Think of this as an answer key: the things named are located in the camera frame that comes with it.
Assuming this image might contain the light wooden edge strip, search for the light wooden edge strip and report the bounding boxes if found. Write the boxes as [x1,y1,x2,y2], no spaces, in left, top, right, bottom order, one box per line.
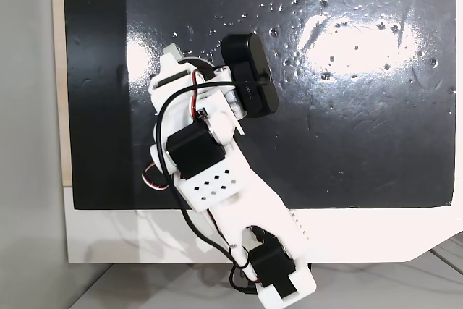
[50,0,74,187]

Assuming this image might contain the white table board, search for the white table board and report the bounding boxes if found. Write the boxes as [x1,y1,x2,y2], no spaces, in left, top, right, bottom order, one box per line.
[63,185,463,265]

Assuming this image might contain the black glossy table mat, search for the black glossy table mat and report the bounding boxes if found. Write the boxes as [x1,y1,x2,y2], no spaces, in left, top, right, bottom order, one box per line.
[63,0,457,211]

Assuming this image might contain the red white gripper servo wire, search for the red white gripper servo wire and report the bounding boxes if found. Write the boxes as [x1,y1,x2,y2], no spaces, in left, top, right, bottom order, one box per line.
[190,69,211,122]

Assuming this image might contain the black oval camera box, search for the black oval camera box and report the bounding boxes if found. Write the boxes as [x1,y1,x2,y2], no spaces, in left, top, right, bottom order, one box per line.
[220,33,280,119]

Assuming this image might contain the red white looped servo wire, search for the red white looped servo wire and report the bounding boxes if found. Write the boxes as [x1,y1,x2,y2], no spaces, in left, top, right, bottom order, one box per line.
[141,161,171,192]

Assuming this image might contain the black power cable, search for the black power cable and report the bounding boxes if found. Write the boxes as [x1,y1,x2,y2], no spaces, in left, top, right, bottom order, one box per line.
[229,264,262,296]

